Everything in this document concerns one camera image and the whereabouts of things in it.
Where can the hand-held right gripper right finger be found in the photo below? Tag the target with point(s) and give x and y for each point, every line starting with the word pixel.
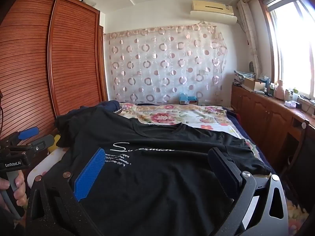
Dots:
pixel 221 167

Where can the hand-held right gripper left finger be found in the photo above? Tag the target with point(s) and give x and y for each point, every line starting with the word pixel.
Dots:
pixel 89 174

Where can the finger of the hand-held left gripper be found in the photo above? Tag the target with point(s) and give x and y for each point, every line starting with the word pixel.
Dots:
pixel 28 132
pixel 40 143

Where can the black printed t-shirt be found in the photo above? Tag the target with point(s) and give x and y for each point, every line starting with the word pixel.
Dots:
pixel 147 189

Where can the person's left hand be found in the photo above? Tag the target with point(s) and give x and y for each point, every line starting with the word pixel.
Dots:
pixel 20 189

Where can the yellow plush toy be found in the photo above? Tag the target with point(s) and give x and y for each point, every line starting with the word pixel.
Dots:
pixel 55 143

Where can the white strawberry print sheet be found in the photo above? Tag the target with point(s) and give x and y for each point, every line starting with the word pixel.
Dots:
pixel 221 130

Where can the navy bed cover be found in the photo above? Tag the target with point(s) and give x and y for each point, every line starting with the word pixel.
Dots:
pixel 246 127

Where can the low wooden cabinet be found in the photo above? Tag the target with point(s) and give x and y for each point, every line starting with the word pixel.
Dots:
pixel 260 113

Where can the dark garment with circle trim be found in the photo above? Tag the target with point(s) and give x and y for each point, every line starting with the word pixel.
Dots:
pixel 118 110

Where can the navy folded garment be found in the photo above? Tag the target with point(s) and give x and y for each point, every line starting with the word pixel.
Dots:
pixel 109 105

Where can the dark wooden chair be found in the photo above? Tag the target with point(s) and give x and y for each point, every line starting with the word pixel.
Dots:
pixel 299 157

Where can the blue tissue pack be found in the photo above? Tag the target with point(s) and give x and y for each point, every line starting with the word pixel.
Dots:
pixel 186 96

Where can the open cardboard box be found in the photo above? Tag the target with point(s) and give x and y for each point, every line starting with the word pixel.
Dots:
pixel 252 83

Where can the wooden louvred wardrobe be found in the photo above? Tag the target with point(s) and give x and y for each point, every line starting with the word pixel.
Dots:
pixel 73 54

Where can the white tissue pack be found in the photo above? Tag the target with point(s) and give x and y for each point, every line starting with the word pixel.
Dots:
pixel 291 104

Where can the stack of folded cloths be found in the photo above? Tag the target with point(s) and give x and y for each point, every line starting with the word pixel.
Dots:
pixel 242 75

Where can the pink thermos jug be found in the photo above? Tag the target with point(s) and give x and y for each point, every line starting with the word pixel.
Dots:
pixel 279 92

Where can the blue plastic bag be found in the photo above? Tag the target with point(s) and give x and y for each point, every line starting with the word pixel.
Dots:
pixel 265 81

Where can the white plastic bottle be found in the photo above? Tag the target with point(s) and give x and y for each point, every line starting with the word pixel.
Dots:
pixel 288 95

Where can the small black box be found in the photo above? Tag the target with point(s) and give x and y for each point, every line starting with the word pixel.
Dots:
pixel 299 105

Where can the green capped bottle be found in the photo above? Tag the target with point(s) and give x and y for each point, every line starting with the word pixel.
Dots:
pixel 295 95

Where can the round hand fan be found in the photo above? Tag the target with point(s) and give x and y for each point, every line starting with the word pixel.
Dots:
pixel 252 66

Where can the sheer circle-pattern curtain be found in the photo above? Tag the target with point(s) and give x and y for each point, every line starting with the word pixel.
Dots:
pixel 167 66

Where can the patterned window drape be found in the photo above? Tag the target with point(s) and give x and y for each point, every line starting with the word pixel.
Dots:
pixel 251 34

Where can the wooden framed window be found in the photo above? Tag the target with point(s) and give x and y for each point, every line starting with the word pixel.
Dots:
pixel 292 44

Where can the white box on wardrobe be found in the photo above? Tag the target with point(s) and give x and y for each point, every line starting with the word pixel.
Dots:
pixel 89 2

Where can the beige wall air conditioner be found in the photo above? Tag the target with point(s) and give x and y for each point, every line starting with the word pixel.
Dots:
pixel 211 9

